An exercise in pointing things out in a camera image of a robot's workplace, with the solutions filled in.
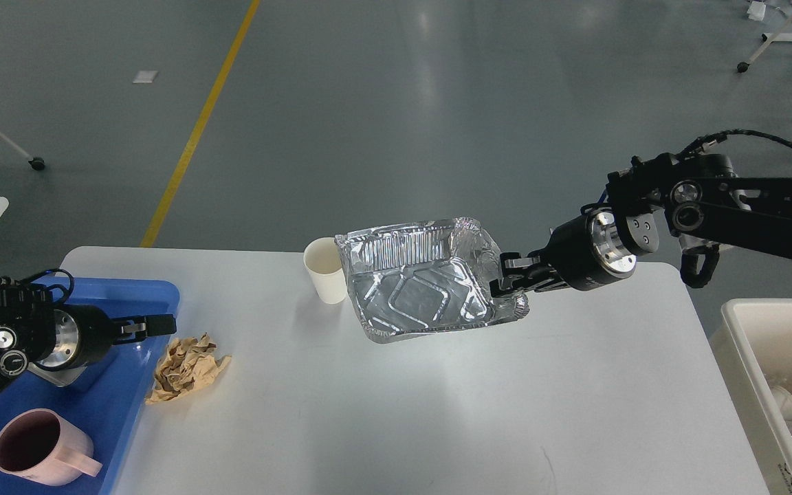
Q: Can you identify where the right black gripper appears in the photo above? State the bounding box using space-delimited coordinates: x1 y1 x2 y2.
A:
491 210 636 298

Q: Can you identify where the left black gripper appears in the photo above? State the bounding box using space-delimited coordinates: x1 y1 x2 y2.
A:
34 305 178 372

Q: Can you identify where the brown paper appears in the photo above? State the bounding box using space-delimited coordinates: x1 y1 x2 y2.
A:
144 334 232 405

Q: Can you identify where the aluminium foil tray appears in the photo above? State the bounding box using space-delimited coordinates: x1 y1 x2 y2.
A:
334 217 530 344

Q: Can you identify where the pink mug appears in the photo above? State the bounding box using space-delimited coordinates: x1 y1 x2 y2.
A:
0 408 103 487

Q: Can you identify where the white paper cup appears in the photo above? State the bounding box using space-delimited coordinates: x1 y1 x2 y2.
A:
302 237 347 305

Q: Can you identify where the small stainless steel tray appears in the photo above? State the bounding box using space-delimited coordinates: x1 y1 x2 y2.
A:
27 363 98 391

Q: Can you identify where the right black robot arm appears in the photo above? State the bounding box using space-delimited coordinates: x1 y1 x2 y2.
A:
488 129 792 297

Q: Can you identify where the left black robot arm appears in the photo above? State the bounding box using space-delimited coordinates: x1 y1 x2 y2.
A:
0 267 177 394

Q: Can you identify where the white rolling chair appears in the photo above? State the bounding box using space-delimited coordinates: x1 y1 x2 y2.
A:
0 131 46 171

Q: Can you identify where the white bin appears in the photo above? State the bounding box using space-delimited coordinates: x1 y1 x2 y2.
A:
708 298 792 494

